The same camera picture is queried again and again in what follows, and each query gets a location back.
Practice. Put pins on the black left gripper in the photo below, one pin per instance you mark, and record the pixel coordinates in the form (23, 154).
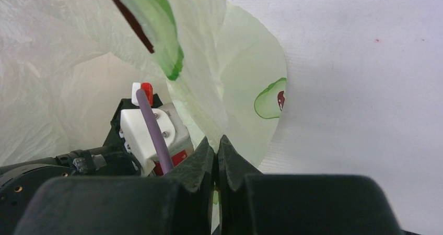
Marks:
(120, 162)

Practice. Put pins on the pale green plastic bag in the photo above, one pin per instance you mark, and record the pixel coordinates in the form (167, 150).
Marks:
(65, 65)

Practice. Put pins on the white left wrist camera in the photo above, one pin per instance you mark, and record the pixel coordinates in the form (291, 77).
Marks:
(154, 132)

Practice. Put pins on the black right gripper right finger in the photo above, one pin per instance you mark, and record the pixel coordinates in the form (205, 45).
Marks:
(252, 202)

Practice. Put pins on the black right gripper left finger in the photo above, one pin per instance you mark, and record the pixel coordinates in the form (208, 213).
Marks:
(179, 202)

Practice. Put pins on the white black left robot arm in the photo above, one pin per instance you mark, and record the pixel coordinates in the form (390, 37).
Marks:
(20, 181)

